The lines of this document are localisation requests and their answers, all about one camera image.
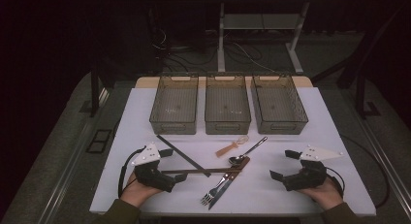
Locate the black chopstick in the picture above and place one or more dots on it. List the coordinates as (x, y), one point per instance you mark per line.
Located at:
(184, 155)

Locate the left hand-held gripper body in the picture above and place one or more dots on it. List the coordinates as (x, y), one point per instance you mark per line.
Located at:
(151, 177)

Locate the black metal stand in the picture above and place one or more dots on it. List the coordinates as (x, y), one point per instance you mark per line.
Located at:
(360, 91)
(94, 94)

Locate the aluminium floor rail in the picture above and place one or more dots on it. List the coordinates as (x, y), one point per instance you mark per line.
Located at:
(391, 166)
(64, 182)

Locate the brown chopstick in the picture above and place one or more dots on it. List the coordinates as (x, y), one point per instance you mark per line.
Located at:
(181, 170)

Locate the white table mat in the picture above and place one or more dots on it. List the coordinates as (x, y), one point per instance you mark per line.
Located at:
(258, 195)

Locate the metal spoon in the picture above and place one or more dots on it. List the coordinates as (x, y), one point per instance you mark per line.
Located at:
(235, 160)

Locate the grey metal-framed desk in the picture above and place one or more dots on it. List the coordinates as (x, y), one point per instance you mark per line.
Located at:
(221, 39)

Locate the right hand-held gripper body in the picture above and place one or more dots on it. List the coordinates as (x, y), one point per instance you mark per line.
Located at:
(307, 177)

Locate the brown translucent plastic bin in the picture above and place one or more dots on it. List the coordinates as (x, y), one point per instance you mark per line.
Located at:
(278, 104)
(176, 104)
(227, 104)

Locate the person's right hand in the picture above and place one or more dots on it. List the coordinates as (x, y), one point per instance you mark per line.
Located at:
(326, 195)

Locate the person's left hand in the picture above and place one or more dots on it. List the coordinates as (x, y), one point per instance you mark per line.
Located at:
(137, 191)

